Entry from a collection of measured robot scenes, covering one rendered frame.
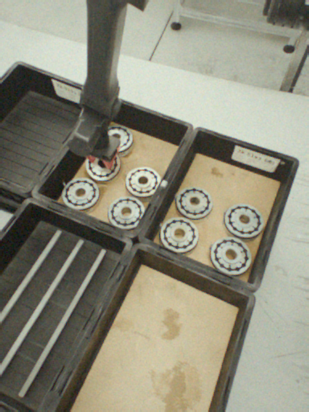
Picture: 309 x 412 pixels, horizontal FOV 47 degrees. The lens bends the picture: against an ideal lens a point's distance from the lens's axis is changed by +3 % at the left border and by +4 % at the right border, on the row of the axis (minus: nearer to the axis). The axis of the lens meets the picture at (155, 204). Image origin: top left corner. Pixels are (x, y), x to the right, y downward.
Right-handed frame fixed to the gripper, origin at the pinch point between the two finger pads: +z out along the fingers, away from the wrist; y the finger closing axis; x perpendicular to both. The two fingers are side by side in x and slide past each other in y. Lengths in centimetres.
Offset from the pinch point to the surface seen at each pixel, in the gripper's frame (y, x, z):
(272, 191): 48, 15, 4
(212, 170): 29.7, 14.6, 4.0
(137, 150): 5.5, 12.1, 4.7
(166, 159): 15.2, 12.7, 4.5
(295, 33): 37, 194, 67
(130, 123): -0.1, 19.2, 2.1
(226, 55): -1, 174, 81
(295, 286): 63, -4, 17
